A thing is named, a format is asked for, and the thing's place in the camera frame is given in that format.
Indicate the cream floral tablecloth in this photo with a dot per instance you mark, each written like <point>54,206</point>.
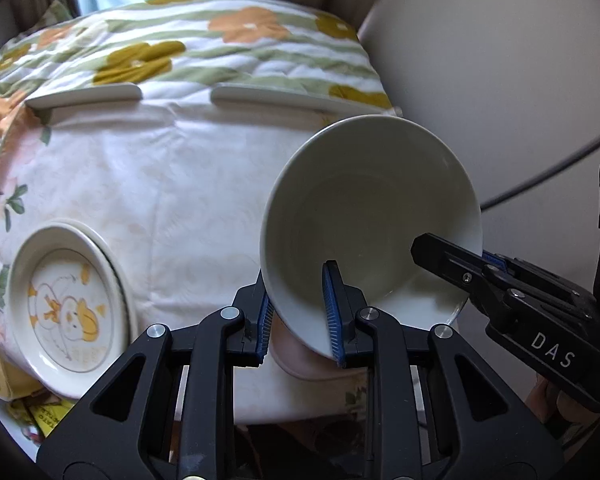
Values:
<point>178,190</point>

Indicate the person's right hand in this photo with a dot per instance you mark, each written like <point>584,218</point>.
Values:
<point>564,418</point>

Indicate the cream ceramic bowl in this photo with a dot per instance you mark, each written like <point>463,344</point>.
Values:
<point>359,192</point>

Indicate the white duck picture plate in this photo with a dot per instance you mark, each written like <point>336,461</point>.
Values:
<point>64,309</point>

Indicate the pale pink rounded plate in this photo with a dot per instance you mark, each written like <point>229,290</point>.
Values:
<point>123,285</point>

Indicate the yellow potato chip bag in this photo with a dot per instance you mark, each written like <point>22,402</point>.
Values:
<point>37,416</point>

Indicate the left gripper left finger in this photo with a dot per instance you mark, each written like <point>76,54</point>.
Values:
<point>165,408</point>

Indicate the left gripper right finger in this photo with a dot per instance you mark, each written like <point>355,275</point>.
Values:
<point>435,408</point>

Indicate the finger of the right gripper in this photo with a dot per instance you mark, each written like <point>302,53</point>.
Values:
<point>538,280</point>
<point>458,266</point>

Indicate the white ribbed ceramic bowl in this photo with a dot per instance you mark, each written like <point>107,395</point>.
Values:
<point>299,361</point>

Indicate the floral green striped duvet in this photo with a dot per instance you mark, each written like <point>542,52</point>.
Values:
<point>174,48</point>

